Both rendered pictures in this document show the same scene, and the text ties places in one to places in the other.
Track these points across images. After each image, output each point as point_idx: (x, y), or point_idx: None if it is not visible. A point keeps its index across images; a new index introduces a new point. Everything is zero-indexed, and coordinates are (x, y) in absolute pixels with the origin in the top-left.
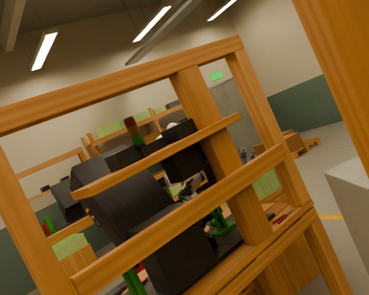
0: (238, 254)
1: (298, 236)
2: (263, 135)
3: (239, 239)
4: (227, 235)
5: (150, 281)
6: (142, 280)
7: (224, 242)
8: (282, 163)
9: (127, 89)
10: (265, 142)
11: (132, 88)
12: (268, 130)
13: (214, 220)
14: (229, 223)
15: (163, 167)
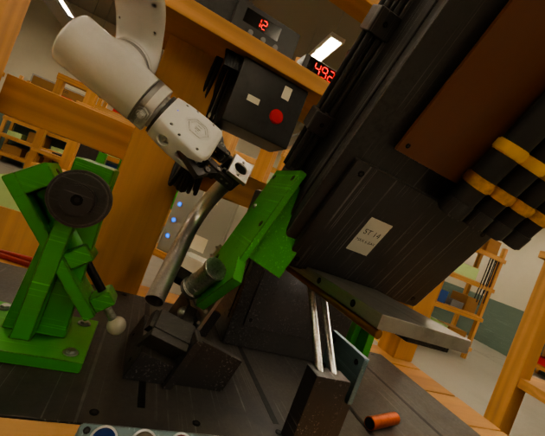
0: (169, 300)
1: None
2: (4, 33)
3: (126, 294)
4: (94, 317)
5: (353, 410)
6: (377, 414)
7: (135, 317)
8: None
9: (352, 13)
10: None
11: (344, 7)
12: (17, 33)
13: (89, 284)
14: (3, 314)
15: (300, 112)
